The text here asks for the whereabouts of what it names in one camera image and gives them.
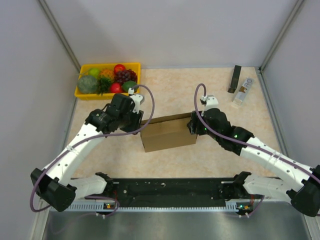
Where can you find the red apple front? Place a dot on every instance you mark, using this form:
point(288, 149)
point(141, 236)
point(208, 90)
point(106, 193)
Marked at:
point(115, 88)

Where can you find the green lemon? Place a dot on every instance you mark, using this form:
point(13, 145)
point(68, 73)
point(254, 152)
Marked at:
point(127, 85)

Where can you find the aluminium frame rail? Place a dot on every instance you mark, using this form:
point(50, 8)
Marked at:
point(167, 208)

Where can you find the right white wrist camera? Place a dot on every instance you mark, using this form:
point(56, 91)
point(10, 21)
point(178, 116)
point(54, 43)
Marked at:
point(209, 102)

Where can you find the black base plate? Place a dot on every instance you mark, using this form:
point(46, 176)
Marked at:
point(173, 192)

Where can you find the green melon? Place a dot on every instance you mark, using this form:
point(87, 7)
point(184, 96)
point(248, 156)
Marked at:
point(87, 84)

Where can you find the green apple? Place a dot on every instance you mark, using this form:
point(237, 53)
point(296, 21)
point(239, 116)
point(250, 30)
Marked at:
point(94, 72)

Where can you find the purple grapes bunch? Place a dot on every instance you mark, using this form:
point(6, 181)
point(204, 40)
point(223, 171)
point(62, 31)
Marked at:
point(124, 76)

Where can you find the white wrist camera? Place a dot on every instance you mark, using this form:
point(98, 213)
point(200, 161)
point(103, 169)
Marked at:
point(138, 100)
point(209, 102)

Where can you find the brown cardboard box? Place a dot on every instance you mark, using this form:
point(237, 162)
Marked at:
point(167, 132)

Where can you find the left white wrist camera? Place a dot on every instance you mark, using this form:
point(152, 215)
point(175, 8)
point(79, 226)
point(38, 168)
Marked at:
point(138, 100)

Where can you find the white silver carton box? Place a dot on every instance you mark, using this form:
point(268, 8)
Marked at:
point(243, 91)

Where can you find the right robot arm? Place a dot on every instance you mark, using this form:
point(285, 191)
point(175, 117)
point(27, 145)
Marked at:
point(295, 183)

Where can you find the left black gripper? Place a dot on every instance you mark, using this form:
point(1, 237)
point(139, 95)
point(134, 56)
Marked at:
point(136, 124)

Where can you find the red apple back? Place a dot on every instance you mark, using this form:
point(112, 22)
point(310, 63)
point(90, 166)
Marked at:
point(119, 68)

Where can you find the black carton box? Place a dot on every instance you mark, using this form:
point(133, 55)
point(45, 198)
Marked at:
point(233, 85)

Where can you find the orange pineapple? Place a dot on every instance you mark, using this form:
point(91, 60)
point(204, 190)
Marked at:
point(107, 74)

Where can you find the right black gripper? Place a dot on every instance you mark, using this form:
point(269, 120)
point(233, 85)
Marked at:
point(194, 124)

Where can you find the red apple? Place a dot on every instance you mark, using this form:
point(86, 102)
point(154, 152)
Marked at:
point(115, 88)
point(119, 68)

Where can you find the yellow plastic tray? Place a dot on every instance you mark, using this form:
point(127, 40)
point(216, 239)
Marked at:
point(134, 66)

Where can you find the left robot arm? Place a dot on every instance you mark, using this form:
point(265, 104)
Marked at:
point(75, 155)

